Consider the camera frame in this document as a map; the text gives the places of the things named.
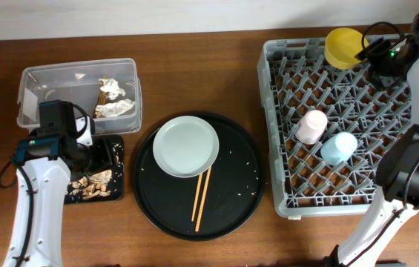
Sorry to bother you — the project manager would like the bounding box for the wooden chopstick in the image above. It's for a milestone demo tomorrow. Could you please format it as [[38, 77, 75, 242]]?
[[195, 166, 212, 232], [191, 173, 203, 222]]

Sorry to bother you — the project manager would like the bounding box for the clear plastic waste bin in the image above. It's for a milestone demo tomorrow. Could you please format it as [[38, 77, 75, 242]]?
[[16, 58, 142, 135]]

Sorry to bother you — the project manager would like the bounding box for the left wooden chopstick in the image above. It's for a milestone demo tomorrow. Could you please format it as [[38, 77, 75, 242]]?
[[191, 173, 203, 222]]

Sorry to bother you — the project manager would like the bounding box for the right wooden chopstick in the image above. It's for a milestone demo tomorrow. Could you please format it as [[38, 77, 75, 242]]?
[[195, 166, 212, 232]]

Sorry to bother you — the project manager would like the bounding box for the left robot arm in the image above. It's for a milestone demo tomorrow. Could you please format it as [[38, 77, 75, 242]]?
[[3, 135, 116, 266]]

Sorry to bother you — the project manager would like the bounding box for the food scraps pile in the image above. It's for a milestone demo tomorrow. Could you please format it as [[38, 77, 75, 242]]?
[[66, 142, 122, 201]]

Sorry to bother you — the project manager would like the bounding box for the grey dishwasher rack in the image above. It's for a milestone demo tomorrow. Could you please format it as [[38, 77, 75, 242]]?
[[257, 38, 419, 220]]

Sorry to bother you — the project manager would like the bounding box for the round black serving tray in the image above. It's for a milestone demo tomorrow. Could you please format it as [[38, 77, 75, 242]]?
[[133, 113, 265, 241]]

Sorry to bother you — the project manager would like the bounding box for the blue cup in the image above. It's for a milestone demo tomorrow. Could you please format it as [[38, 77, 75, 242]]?
[[320, 132, 357, 165]]

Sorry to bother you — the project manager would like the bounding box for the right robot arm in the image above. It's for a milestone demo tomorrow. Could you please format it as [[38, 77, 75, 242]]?
[[323, 58, 419, 266]]

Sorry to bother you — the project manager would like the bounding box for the pink cup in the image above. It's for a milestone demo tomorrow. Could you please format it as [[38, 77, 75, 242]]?
[[295, 110, 328, 145]]

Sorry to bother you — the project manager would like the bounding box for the black rectangular tray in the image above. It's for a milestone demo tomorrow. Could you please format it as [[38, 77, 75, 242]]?
[[64, 135, 125, 204]]

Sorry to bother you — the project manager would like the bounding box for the grey round plate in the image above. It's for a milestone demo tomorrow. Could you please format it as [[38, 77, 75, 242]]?
[[153, 116, 220, 178]]

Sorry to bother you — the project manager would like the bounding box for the white napkin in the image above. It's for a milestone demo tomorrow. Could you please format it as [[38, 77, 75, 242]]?
[[93, 99, 135, 118], [99, 78, 126, 100]]

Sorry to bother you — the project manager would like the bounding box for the yellow bowl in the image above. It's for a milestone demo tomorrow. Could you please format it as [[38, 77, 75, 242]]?
[[324, 27, 369, 70]]

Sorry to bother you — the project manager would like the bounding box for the gold foil wrapper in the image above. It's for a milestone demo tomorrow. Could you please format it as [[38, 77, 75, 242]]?
[[93, 77, 111, 118]]

